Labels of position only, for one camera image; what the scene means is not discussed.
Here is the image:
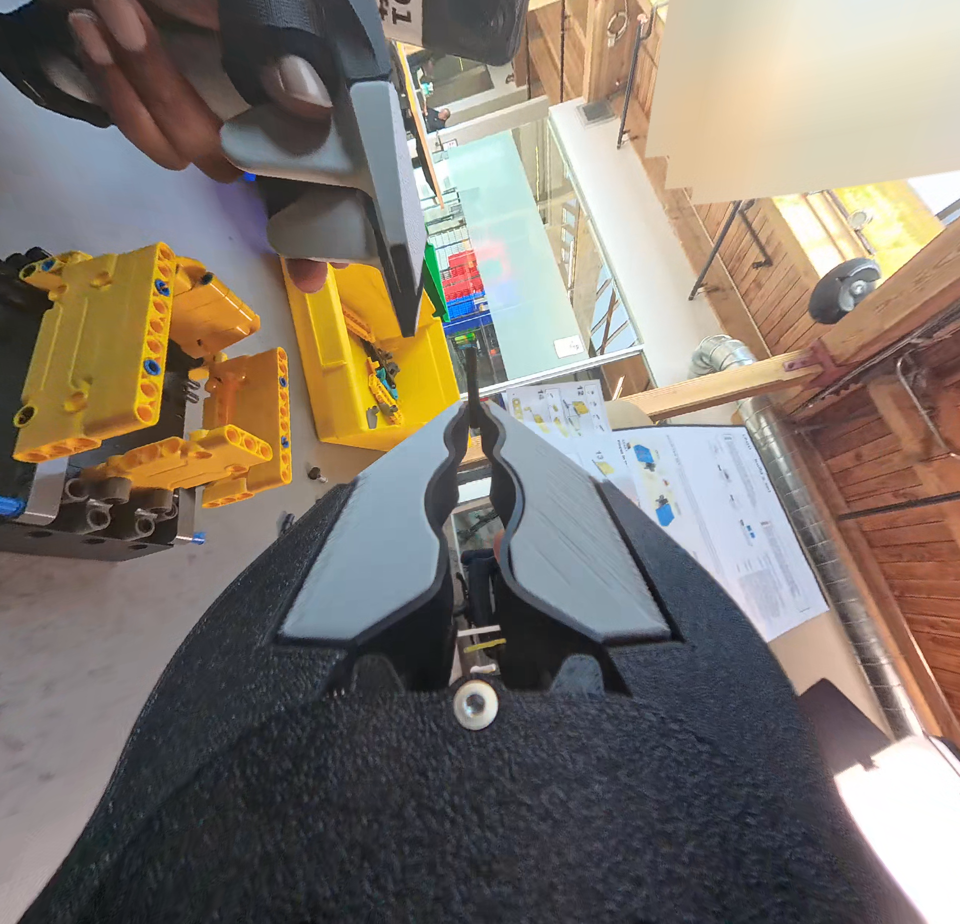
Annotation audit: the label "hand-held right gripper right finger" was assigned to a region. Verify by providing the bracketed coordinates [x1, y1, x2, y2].
[480, 403, 674, 646]

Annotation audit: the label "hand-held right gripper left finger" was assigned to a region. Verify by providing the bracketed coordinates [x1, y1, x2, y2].
[279, 403, 470, 646]

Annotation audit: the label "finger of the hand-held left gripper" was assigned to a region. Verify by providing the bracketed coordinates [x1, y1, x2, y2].
[348, 80, 415, 339]
[395, 83, 430, 339]

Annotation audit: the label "black lego axle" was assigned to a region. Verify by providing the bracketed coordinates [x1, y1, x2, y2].
[463, 347, 486, 430]

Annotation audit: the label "partly built yellow lego model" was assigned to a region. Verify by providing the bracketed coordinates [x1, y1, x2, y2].
[0, 242, 294, 564]

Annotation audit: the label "assorted lego parts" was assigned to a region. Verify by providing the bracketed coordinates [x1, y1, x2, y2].
[341, 309, 406, 426]

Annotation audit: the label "large lego instruction sheet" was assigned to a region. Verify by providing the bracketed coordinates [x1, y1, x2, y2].
[502, 380, 639, 505]

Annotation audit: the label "person's left hand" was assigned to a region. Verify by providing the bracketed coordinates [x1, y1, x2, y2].
[30, 0, 350, 295]

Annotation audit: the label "green plastic storage bin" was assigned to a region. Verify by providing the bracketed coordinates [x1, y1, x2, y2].
[423, 243, 451, 324]

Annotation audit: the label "stack of red crates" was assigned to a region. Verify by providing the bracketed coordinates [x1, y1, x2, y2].
[442, 248, 481, 303]

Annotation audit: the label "wooden work table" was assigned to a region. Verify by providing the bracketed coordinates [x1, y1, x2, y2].
[393, 43, 447, 209]

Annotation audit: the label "yellow plastic storage bin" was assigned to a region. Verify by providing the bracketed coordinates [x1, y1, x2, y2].
[281, 260, 462, 451]

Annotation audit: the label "white printed task sheet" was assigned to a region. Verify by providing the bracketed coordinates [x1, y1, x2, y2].
[611, 423, 830, 644]

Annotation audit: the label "white book stand with stickers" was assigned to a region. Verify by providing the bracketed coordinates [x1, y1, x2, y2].
[457, 398, 894, 738]

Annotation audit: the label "white ceiling light panel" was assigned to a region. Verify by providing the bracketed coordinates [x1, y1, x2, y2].
[645, 0, 960, 205]

